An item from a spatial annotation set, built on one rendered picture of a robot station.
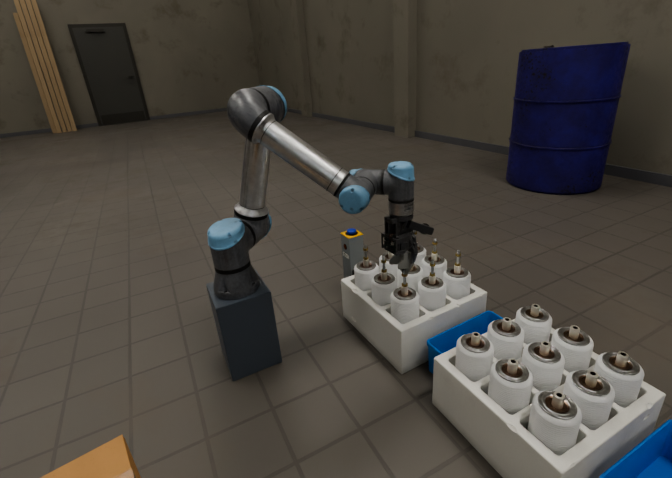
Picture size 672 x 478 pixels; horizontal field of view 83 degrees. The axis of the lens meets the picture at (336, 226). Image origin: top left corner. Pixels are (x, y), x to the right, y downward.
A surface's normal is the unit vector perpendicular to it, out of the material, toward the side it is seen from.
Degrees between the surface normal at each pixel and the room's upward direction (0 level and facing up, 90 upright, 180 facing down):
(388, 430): 0
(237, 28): 90
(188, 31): 90
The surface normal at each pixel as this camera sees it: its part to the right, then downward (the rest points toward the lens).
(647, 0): -0.89, 0.24
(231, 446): -0.07, -0.91
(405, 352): 0.48, 0.31
